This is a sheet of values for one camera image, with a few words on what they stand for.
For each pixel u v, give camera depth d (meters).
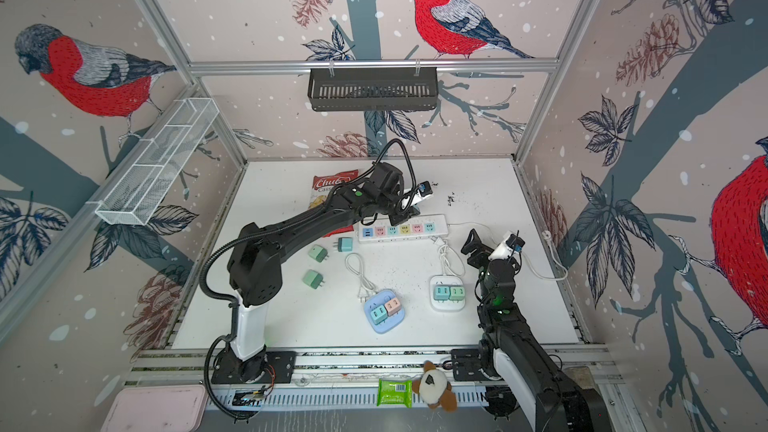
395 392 0.70
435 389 0.69
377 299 0.83
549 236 1.01
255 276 0.49
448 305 0.81
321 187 1.07
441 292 0.79
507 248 0.71
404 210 0.73
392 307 0.76
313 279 0.86
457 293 0.78
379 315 0.76
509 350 0.58
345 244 0.95
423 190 0.73
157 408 0.66
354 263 0.93
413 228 0.98
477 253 0.75
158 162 0.78
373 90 1.07
